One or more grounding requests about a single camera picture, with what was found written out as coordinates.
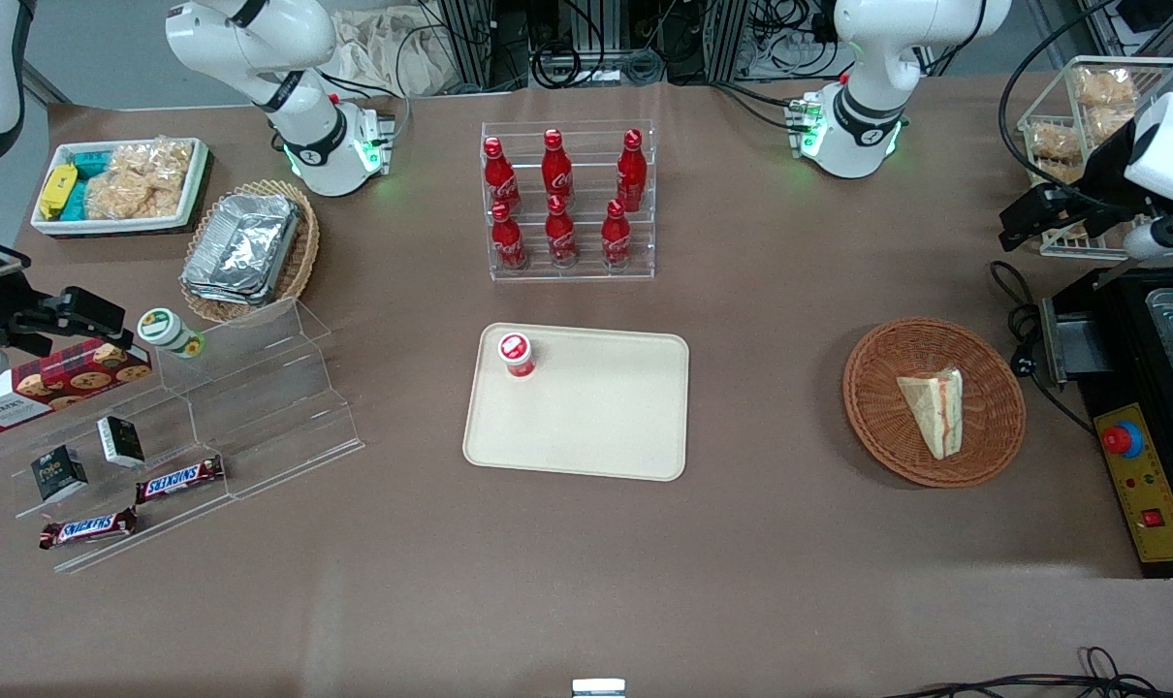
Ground black sealing machine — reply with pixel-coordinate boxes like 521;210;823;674
1040;254;1173;580

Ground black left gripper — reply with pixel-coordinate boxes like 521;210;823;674
999;126;1146;255

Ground red cola bottle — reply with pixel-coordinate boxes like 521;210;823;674
545;194;579;268
601;199;633;268
483;137;522;214
491;201;528;270
616;128;648;212
542;128;574;205

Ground aluminium profile post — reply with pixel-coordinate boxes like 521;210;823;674
439;0;495;93
708;0;750;83

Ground clear acrylic step shelf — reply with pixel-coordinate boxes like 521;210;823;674
0;296;365;575

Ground snickers chocolate bar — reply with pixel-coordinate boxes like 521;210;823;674
136;455;226;505
39;507;139;551

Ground clear bag of crackers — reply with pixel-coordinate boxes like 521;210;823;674
84;137;196;221

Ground round brown wicker basket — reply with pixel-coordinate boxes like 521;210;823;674
842;318;1028;489

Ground yellow snack packet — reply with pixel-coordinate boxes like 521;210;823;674
39;163;79;220

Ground oval light wicker basket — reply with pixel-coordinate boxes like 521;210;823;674
179;179;320;326

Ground yellow control panel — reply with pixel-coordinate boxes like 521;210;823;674
1094;402;1173;563

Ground beige cloth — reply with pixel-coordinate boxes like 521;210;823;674
330;10;452;98

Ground white wire basket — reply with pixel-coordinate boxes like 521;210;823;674
1018;56;1173;261

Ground black floor cables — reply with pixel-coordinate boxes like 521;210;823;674
882;647;1173;698

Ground small black white box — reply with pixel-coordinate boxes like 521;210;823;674
97;416;146;468

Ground black power cable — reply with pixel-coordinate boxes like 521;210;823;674
990;260;1096;432

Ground stacked aluminium foil trays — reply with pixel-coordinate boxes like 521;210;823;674
180;192;302;306

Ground white plastic bin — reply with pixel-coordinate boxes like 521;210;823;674
30;137;211;237

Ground coiled black cables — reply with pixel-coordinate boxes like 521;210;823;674
530;39;587;90

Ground triangle sandwich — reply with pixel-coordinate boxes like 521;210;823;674
897;366;966;460

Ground green lidded white jar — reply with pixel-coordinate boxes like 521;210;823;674
137;307;206;360

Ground clear acrylic bottle rack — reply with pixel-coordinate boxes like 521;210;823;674
480;119;657;282

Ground metal rack frame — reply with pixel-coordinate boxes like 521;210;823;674
1076;0;1173;64

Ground beige plastic tray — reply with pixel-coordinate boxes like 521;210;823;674
462;323;691;482

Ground red lidded cup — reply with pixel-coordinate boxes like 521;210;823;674
496;332;536;379

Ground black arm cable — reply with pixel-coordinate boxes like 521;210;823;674
998;0;1145;209

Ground red tartan cookie box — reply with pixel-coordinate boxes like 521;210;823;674
0;337;153;433

